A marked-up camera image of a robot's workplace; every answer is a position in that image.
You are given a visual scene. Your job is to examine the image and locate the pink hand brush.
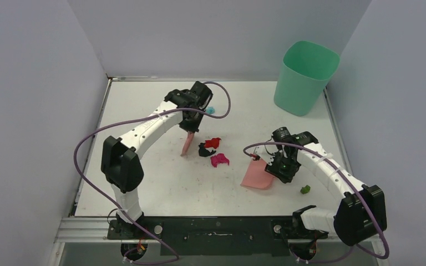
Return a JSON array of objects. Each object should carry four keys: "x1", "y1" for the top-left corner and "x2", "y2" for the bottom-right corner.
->
[{"x1": 180, "y1": 132, "x2": 195, "y2": 156}]

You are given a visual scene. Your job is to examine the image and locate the teal paper scrap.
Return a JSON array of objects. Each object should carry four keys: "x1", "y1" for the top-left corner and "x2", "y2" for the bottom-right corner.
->
[{"x1": 205, "y1": 106, "x2": 215, "y2": 114}]

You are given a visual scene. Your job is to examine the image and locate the pink plastic dustpan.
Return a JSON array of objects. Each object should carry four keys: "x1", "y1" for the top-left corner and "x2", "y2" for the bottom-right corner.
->
[{"x1": 241, "y1": 159, "x2": 275, "y2": 190}]

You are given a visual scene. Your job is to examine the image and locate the red paper scrap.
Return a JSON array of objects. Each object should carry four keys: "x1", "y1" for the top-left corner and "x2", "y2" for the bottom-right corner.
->
[{"x1": 204, "y1": 137, "x2": 221, "y2": 149}]

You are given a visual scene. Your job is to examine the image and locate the black paper scrap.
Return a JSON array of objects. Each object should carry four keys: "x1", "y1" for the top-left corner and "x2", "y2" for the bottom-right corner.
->
[{"x1": 198, "y1": 142, "x2": 216, "y2": 157}]

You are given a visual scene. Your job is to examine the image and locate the magenta paper scrap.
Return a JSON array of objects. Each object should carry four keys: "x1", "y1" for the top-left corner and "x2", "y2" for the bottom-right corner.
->
[{"x1": 210, "y1": 153, "x2": 230, "y2": 168}]

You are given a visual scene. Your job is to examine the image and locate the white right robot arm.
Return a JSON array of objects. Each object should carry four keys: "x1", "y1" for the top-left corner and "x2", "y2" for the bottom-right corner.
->
[{"x1": 254, "y1": 127, "x2": 387, "y2": 246}]

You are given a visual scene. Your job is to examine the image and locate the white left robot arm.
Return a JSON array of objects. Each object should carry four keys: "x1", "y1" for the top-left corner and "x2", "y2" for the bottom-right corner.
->
[{"x1": 101, "y1": 81, "x2": 213, "y2": 239}]

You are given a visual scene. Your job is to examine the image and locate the green paper scrap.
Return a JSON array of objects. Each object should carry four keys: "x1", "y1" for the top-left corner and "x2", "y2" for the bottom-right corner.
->
[{"x1": 300, "y1": 185, "x2": 311, "y2": 195}]

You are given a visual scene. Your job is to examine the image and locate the green plastic waste bin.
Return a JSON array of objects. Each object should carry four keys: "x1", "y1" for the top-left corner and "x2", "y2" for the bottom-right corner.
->
[{"x1": 273, "y1": 40, "x2": 340, "y2": 116}]

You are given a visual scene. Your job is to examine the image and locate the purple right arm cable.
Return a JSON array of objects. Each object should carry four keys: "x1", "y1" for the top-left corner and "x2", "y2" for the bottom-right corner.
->
[{"x1": 242, "y1": 142, "x2": 390, "y2": 265}]

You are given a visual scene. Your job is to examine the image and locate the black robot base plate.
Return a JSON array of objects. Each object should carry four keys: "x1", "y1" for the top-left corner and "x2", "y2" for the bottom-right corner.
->
[{"x1": 107, "y1": 216, "x2": 328, "y2": 257}]

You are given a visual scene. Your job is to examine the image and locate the aluminium frame rail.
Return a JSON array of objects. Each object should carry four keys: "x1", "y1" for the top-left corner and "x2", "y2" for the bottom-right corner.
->
[{"x1": 53, "y1": 217, "x2": 384, "y2": 244}]

